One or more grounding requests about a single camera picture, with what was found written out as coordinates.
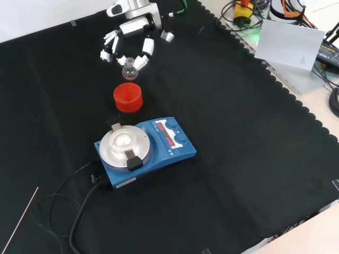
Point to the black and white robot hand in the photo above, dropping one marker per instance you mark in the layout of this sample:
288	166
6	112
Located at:
133	26

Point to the clear round-bottom flask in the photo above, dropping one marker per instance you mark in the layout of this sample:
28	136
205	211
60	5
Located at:
129	72

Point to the black power adapter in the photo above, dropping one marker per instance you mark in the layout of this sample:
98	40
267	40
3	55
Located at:
328	54

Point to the blue-base heater with steel plate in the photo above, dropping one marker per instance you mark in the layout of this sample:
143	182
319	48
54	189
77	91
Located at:
182	150

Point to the thin metal probe rod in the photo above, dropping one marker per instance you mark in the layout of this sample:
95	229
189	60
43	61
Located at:
21	218

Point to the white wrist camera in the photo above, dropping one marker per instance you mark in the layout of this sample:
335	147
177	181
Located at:
116	9

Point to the black bench cloth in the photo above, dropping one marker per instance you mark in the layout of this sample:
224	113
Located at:
238	132

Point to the yellow stop button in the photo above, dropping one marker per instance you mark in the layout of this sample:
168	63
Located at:
242	12

